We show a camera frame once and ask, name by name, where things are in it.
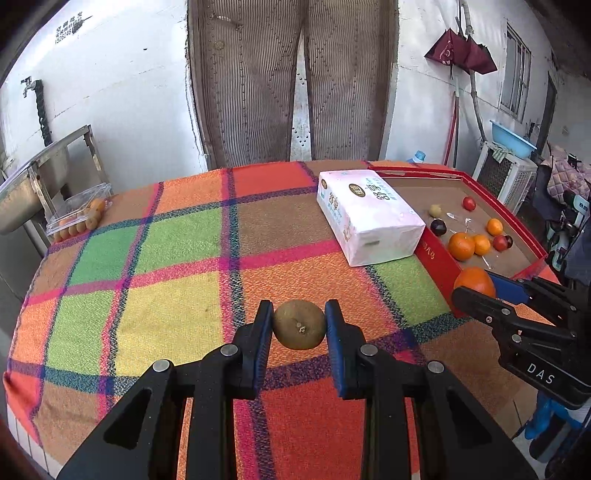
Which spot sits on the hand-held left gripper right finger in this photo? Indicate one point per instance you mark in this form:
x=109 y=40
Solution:
x=336 y=355

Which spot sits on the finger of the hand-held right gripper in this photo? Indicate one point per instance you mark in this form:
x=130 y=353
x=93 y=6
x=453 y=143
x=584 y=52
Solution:
x=485 y=307
x=508 y=287

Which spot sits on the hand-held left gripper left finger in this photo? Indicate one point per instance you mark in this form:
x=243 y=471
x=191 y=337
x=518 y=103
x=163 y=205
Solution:
x=258 y=350

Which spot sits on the orange mandarin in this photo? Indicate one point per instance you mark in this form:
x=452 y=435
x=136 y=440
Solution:
x=461 y=245
x=494 y=226
x=482 y=244
x=473 y=281

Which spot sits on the red tomato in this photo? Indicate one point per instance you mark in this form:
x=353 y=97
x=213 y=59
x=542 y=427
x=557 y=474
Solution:
x=469 y=203
x=499 y=242

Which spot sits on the brown-green round fruit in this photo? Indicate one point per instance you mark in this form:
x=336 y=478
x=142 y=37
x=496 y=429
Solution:
x=298 y=324
x=435 y=211

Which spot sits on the red cardboard box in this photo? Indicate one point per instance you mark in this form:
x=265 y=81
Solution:
x=436 y=258

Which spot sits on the pile of small tan fruits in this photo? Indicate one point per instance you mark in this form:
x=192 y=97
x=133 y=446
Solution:
x=78 y=226

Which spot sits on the person's right hand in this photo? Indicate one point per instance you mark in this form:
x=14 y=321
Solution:
x=549 y=429

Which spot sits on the electric scooter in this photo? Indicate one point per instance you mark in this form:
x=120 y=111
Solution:
x=565 y=230

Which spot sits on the colourful plaid blanket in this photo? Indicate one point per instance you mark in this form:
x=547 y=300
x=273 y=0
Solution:
x=184 y=300

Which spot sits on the white air cooler unit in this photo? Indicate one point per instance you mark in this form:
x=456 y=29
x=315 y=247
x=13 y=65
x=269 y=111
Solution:
x=503 y=180

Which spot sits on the pink quilted cloth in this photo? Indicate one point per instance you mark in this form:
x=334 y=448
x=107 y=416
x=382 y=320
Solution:
x=570 y=175

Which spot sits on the green checked cloth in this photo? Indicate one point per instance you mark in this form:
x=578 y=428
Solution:
x=499 y=154

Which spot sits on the white tissue pack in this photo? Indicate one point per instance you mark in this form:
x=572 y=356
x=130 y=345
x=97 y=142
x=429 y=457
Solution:
x=369 y=217

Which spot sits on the blue plastic basin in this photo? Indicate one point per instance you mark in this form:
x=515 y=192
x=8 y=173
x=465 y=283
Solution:
x=512 y=138

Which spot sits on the light blue bottle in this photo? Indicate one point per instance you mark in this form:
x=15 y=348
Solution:
x=417 y=157

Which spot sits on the pale wooden stick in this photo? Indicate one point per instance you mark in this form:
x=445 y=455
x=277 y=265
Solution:
x=475 y=101

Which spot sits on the white framed window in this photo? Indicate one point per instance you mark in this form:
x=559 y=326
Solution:
x=515 y=74

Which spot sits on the maroon folded umbrella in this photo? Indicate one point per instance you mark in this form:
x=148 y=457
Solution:
x=448 y=48
x=482 y=57

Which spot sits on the clear plastic clamshell container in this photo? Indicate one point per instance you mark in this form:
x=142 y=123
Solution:
x=74 y=207

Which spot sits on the ribbed metal door leaf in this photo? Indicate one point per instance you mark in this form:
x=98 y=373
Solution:
x=351 y=83
x=244 y=83

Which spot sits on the steel sink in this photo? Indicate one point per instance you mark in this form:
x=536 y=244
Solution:
x=18 y=203

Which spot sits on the wall faucet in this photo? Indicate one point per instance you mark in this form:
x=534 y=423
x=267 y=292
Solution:
x=28 y=85

